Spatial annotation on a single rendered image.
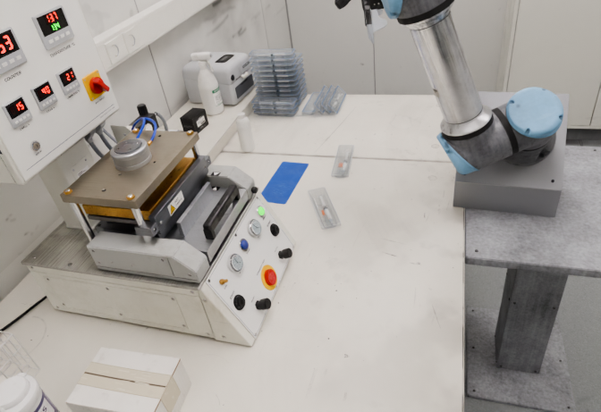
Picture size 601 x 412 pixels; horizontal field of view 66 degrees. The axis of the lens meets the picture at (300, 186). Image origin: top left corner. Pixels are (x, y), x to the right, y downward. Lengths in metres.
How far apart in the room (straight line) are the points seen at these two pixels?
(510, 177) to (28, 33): 1.15
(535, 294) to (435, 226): 0.46
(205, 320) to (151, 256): 0.19
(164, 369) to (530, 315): 1.17
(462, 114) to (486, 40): 2.30
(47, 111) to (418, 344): 0.90
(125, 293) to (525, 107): 0.97
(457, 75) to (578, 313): 1.39
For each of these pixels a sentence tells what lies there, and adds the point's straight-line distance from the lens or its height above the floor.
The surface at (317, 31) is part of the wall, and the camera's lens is 3.44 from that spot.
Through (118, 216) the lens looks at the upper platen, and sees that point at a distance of 1.05.
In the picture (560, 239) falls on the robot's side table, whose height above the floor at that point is 0.75.
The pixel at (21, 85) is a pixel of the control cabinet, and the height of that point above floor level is 1.32.
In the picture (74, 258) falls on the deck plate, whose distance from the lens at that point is 1.18.
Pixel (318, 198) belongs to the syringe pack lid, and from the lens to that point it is 1.38.
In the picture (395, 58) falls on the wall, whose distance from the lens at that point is 3.41.
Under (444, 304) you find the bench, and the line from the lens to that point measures 1.12.
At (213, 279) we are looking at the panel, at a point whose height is 0.91.
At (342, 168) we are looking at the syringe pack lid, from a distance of 1.50.
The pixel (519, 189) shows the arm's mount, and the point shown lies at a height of 0.83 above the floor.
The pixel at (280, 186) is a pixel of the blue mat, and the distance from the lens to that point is 1.50.
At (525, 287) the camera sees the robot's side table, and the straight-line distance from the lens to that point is 1.61.
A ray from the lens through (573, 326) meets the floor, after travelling 2.15.
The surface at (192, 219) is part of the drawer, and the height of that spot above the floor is 0.98.
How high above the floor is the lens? 1.60
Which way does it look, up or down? 35 degrees down
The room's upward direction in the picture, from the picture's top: 9 degrees counter-clockwise
